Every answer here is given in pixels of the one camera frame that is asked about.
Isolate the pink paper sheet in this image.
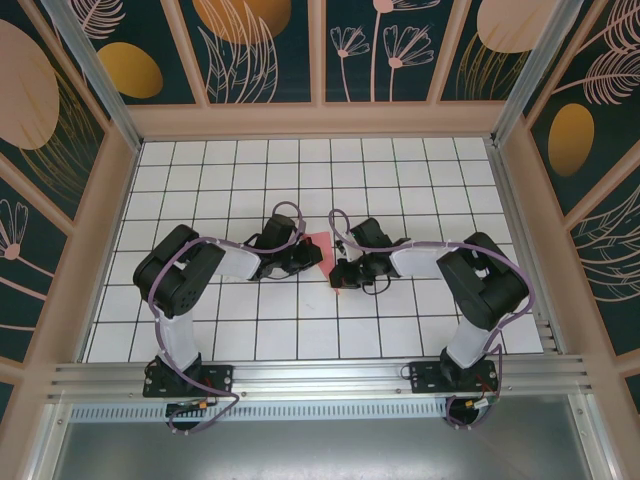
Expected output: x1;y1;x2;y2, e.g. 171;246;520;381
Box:
304;230;347;296

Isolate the grey metal bench panel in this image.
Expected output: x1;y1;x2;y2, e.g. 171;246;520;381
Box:
42;392;619;480

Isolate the long aluminium mounting rail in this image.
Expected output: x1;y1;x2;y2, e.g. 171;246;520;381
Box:
47;354;596;401

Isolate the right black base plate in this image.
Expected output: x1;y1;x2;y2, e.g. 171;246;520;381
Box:
408;360;499;396

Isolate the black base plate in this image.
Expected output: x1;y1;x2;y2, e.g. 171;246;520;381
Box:
143;363;236;399
408;360;499;396

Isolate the slotted grey cable duct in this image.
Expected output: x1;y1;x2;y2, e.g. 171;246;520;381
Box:
69;403;451;422

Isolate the aluminium side rail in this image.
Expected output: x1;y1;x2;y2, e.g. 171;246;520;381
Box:
487;137;566;354

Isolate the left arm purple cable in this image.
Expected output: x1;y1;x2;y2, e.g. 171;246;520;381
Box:
148;200;309;437

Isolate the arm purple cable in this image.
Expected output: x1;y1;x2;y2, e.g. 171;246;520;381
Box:
327;208;540;432
148;200;309;437

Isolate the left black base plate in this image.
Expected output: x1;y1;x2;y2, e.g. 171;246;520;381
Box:
143;363;236;399

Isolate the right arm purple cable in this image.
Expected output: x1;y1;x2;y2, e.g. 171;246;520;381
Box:
327;208;540;432

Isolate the small electronics board with wires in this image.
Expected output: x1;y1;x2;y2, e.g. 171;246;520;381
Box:
164;397;219;416
462;394;501;416

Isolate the aluminium corner post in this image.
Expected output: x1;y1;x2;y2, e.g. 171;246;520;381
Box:
491;0;601;147
42;0;144;151

